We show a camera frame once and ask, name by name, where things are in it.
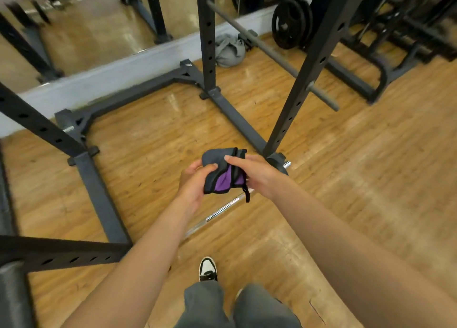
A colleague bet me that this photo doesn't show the person's right hand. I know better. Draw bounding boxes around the person's right hand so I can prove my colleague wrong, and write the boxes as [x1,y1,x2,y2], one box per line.
[224,154,287,200]

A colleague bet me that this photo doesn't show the person's left hand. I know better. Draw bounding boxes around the person's left hand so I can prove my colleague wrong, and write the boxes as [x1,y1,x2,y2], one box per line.
[176,159,219,213]

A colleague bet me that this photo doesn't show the grey and purple fabric pouch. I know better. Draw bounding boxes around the grey and purple fabric pouch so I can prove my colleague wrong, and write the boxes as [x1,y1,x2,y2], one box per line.
[201,147,251,204]

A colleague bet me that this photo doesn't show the person's left forearm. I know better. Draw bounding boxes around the person's left forearm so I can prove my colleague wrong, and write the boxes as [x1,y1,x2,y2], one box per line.
[61,196,202,328]

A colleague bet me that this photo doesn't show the person's right forearm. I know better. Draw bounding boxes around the person's right forearm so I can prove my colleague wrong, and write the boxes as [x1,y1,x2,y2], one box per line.
[268,176,457,328]

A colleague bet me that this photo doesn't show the small black weight plate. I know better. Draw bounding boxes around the small black weight plate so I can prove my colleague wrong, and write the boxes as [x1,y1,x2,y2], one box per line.
[265,152,289,176]

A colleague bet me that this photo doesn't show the chrome barbell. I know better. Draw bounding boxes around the chrome barbell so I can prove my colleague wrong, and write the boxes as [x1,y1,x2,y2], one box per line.
[181,161,292,241]

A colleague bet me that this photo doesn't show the grey cloth bag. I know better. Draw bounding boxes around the grey cloth bag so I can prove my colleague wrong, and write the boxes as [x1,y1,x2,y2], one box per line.
[214,33,247,69]

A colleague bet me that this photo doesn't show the grey steel bar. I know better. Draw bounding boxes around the grey steel bar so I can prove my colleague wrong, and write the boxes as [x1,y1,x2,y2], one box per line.
[206,0,341,112]

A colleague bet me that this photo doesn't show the black steel power rack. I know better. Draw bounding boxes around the black steel power rack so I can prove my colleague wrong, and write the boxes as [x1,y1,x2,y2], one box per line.
[0,0,373,273]

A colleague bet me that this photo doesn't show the large black weight plate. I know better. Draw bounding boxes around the large black weight plate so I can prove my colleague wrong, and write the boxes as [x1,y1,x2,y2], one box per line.
[295,0,315,48]
[271,0,308,50]

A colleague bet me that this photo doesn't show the black steel equipment rack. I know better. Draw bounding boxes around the black steel equipment rack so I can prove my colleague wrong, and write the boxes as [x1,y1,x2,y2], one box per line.
[310,0,457,105]

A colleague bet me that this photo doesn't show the grey trousers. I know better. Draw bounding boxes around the grey trousers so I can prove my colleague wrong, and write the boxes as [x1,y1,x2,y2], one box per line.
[174,280,303,328]

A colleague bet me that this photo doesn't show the wall mirror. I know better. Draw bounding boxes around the wall mirror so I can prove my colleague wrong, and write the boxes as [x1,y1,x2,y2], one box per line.
[0,0,316,93]

